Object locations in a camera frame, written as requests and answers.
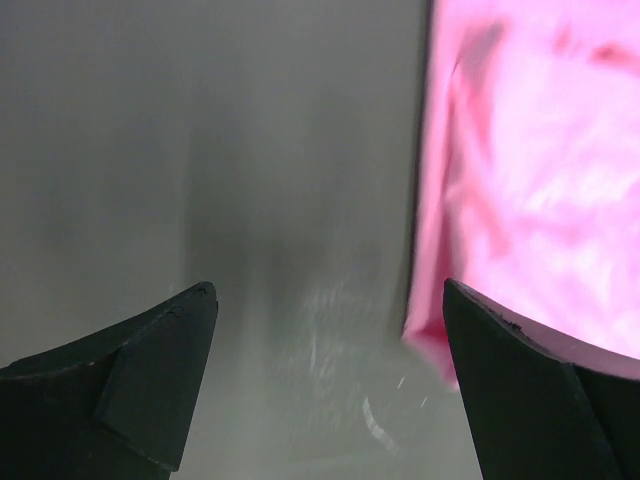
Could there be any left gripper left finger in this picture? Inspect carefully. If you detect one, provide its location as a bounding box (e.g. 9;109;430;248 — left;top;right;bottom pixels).
1;282;218;480

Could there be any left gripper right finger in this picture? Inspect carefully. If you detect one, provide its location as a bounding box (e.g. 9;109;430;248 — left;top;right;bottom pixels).
443;279;639;480

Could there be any pink t shirt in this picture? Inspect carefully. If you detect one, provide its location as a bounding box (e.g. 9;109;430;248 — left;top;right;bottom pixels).
404;1;639;384

